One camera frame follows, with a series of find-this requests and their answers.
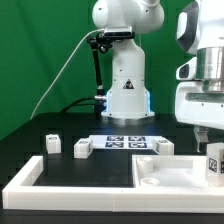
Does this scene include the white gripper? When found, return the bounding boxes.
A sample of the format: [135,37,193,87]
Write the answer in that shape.
[175,81,224,153]

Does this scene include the white square tabletop part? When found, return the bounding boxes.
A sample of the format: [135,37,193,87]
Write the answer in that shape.
[131,153,224,196]

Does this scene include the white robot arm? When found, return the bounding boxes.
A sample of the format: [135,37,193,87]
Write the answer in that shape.
[92,0,224,152]

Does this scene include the fiducial marker sheet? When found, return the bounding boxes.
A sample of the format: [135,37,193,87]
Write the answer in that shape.
[90,135,154,149]

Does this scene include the white U-shaped obstacle fence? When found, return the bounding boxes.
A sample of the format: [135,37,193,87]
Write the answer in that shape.
[2,156,224,213]

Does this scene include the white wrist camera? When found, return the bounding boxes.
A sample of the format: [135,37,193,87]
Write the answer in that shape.
[176,57,197,81]

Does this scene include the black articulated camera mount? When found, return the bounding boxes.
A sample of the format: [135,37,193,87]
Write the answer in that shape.
[87,36,112,119]

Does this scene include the black base cables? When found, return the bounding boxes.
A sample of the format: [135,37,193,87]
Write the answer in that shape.
[60,96,108,114]

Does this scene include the black camera on mount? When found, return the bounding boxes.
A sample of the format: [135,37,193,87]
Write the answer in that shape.
[104,31,135,40]

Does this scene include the white camera cable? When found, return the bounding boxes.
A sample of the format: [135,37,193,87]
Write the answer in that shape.
[29,28,106,120]

